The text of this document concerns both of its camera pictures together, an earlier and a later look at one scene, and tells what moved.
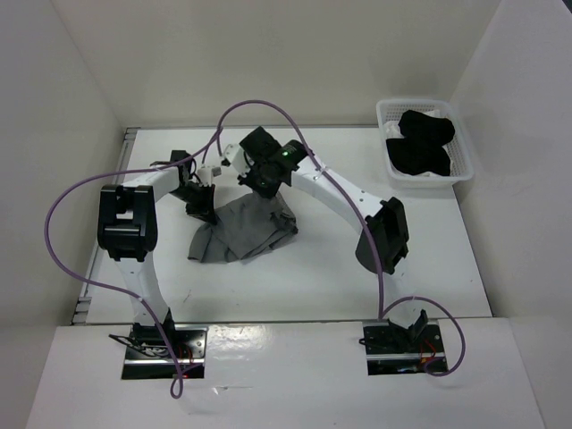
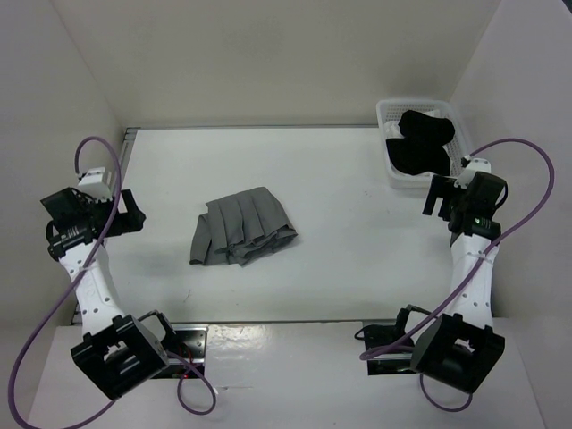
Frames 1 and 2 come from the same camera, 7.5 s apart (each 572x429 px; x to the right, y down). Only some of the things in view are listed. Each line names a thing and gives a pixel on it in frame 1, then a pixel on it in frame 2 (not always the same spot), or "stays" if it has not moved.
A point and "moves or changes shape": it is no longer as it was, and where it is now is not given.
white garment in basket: (393, 130) stays
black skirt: (421, 149) stays
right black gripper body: (258, 181) to (459, 200)
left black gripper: (206, 210) to (128, 222)
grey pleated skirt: (243, 227) moves or changes shape
